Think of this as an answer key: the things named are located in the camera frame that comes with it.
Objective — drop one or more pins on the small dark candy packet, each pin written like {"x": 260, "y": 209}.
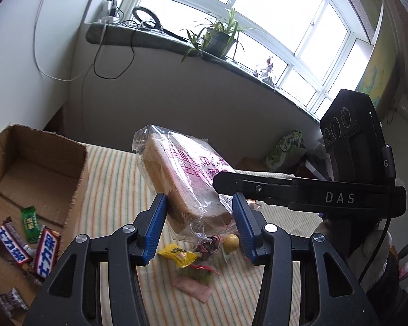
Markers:
{"x": 12, "y": 301}

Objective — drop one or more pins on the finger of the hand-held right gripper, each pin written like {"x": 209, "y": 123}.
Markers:
{"x": 255, "y": 186}

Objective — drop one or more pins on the pink snack packet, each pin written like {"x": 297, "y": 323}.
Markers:
{"x": 192, "y": 287}

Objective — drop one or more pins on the grey window sill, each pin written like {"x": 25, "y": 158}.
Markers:
{"x": 163, "y": 42}

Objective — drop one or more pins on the sliced bread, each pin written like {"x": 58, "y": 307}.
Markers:
{"x": 183, "y": 169}

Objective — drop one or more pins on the wall map poster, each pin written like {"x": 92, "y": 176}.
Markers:
{"x": 377, "y": 74}

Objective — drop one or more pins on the person's right hand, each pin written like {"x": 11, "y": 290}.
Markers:
{"x": 382, "y": 246}

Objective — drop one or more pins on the potted spider plant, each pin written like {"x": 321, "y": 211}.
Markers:
{"x": 219, "y": 42}

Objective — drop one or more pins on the yellow candy packet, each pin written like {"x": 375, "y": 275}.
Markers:
{"x": 176, "y": 254}

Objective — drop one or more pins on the green red candy wrapper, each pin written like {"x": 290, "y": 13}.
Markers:
{"x": 199, "y": 275}

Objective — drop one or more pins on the dark red candy bag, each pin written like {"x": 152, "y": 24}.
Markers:
{"x": 209, "y": 246}

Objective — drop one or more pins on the round candy in clear wrapper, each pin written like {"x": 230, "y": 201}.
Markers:
{"x": 231, "y": 242}

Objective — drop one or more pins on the small white figurine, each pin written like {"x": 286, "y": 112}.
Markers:
{"x": 268, "y": 71}

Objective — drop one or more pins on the striped bed sheet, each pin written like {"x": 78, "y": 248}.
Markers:
{"x": 122, "y": 183}

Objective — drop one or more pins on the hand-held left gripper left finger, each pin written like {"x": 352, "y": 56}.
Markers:
{"x": 154, "y": 231}

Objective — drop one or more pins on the brown cardboard box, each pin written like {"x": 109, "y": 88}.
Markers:
{"x": 30, "y": 176}

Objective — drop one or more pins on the white power adapter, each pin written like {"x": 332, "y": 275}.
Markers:
{"x": 110, "y": 6}

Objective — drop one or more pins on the green snack bag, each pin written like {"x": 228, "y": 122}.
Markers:
{"x": 285, "y": 149}

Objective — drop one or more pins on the brown chocolate bar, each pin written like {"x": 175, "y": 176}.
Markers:
{"x": 12, "y": 249}
{"x": 47, "y": 254}

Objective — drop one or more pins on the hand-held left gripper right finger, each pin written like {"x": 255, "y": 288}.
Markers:
{"x": 243, "y": 231}

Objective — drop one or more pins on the green candy packet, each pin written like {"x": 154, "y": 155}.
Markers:
{"x": 30, "y": 224}

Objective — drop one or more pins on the white window frame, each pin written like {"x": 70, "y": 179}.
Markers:
{"x": 312, "y": 23}

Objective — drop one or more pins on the person's right forearm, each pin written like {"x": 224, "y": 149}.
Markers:
{"x": 389, "y": 280}

